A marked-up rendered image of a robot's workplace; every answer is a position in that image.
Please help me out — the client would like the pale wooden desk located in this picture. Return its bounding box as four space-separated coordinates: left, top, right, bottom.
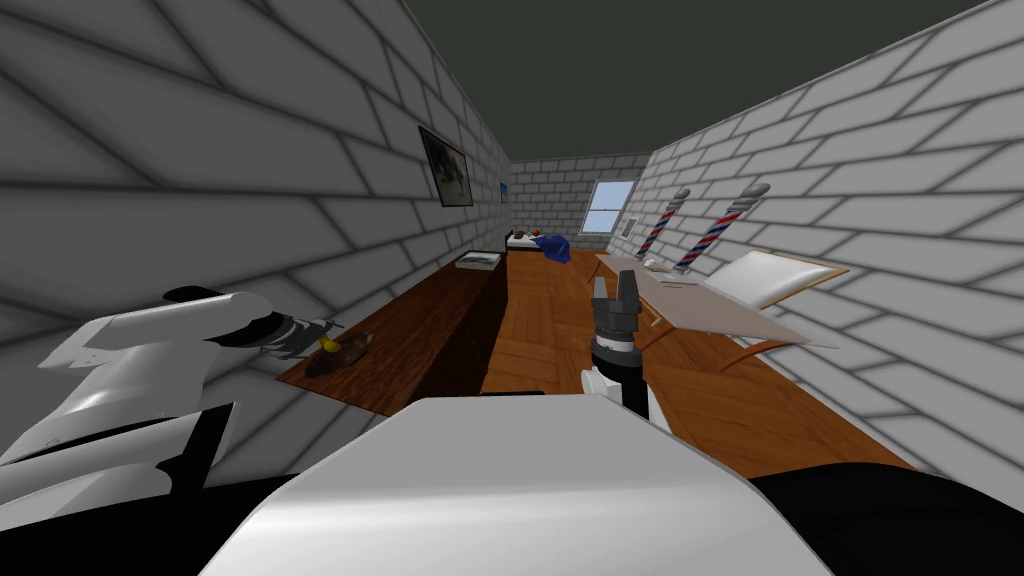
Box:
587 251 840 374

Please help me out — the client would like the dark framed wall picture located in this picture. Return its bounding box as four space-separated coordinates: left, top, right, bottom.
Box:
417 124 476 209

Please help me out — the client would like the red blue striped barber pole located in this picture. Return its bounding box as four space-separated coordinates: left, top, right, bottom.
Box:
635 187 692 260
673 182 773 274

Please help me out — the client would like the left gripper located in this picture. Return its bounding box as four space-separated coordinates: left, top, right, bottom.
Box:
270 316 345 360

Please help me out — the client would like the dark brown wooden sideboard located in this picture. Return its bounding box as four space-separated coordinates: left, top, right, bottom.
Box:
275 250 510 418

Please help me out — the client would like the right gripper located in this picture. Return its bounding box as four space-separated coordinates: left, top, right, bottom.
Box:
589 268 643 342

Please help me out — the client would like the brown oval plate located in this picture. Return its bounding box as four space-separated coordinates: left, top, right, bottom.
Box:
303 331 377 380

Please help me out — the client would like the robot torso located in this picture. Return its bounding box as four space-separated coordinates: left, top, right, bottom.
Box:
198 389 813 576

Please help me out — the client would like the bright window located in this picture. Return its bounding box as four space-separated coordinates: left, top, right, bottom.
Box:
579 179 638 236

